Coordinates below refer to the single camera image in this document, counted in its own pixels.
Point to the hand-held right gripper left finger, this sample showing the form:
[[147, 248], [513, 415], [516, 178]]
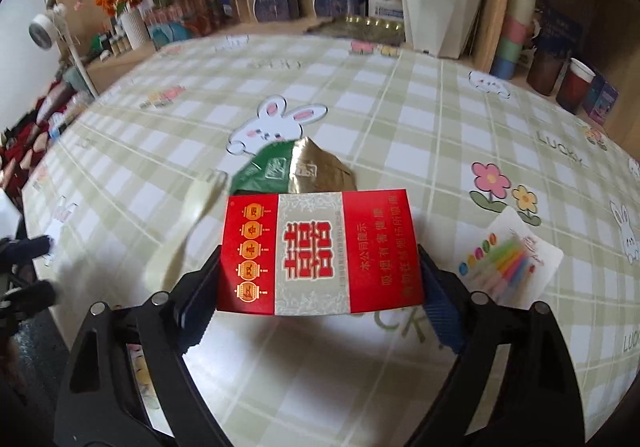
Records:
[[200, 307]]

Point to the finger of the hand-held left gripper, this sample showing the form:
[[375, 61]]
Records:
[[30, 297], [30, 247]]

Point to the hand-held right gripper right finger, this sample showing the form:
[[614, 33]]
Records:
[[442, 312]]

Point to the red cigarette box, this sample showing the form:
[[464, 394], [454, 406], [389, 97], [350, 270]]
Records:
[[320, 252]]

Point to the colourful candle packet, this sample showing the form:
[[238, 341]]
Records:
[[510, 257]]

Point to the red checkered blanket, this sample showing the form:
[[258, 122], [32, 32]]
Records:
[[20, 152]]

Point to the green gold crumpled packet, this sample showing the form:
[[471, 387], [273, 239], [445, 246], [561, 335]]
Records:
[[260, 172]]

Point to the checkered bunny tablecloth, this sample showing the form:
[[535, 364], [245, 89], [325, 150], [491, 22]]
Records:
[[375, 127]]

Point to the white desk fan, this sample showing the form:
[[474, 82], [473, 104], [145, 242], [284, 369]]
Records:
[[42, 32]]

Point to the row of small brown bottles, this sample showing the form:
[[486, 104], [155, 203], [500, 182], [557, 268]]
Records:
[[114, 43]]

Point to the white ribbed vase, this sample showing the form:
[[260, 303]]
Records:
[[135, 29]]

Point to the brown cup with white rim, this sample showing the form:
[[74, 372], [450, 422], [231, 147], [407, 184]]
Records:
[[574, 89]]

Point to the brown plastic cup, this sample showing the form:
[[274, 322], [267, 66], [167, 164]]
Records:
[[546, 72]]

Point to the small purple blue box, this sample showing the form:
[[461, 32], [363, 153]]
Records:
[[600, 99]]

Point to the teal patterned gift basket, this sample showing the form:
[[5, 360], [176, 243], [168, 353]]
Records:
[[185, 22]]

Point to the stack of pastel cups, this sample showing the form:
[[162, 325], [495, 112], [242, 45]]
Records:
[[512, 27]]

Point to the white faceted flowerpot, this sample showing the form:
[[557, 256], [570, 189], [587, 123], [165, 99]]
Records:
[[440, 12]]

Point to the dark blue shelf box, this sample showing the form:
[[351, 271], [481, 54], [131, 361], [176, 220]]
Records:
[[560, 27]]

